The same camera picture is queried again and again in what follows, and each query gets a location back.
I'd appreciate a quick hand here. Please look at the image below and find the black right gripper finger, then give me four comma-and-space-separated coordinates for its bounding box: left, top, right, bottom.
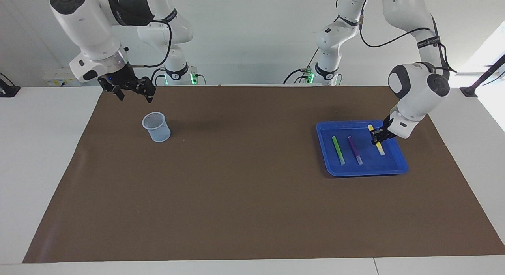
133, 77, 157, 104
100, 83, 126, 101

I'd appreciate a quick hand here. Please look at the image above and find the yellow pen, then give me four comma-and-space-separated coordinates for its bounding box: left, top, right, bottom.
368, 124, 386, 156

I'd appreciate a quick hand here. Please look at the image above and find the purple pen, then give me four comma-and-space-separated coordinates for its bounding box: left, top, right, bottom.
347, 136, 363, 165

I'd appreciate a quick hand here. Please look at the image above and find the green pen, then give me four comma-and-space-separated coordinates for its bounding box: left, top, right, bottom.
331, 136, 346, 165

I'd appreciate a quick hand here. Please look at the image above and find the blue plastic tray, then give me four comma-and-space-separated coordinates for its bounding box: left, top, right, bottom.
316, 120, 409, 177

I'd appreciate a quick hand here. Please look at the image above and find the clear plastic cup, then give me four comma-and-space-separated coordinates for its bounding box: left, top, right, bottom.
142, 112, 171, 142

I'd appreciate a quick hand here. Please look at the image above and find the white power strip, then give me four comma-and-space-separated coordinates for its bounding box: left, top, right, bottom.
43, 67, 85, 87

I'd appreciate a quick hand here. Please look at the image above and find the black stand with pole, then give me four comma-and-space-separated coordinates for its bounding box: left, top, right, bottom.
460, 54, 505, 98

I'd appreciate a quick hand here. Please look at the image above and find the black table clamp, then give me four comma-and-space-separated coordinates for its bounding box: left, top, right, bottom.
0, 73, 21, 98

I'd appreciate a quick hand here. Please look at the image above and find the bright window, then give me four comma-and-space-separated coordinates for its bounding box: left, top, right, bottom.
454, 21, 505, 133

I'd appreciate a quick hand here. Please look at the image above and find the brown table mat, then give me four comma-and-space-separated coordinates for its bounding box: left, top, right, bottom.
22, 86, 505, 264

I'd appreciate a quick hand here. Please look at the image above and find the black right base cable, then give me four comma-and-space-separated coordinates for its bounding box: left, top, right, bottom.
152, 67, 168, 86

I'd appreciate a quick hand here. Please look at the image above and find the black base cable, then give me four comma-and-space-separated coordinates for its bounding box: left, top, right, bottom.
283, 50, 321, 84
152, 67, 168, 86

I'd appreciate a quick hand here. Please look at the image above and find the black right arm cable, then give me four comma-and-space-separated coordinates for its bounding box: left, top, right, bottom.
129, 19, 173, 69

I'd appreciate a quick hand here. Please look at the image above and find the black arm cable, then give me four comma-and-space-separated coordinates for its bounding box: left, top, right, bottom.
129, 19, 173, 69
357, 0, 458, 74

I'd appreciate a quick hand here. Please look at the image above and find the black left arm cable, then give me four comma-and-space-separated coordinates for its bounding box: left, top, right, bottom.
357, 0, 458, 74

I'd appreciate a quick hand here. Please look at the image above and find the black left base cable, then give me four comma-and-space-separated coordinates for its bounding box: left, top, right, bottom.
283, 50, 321, 84

